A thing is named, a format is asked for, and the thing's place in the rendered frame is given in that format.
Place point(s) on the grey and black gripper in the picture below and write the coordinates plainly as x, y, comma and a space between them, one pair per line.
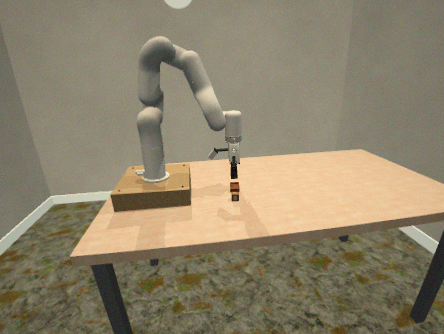
234, 157

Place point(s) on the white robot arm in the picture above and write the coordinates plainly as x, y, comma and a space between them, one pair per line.
153, 52

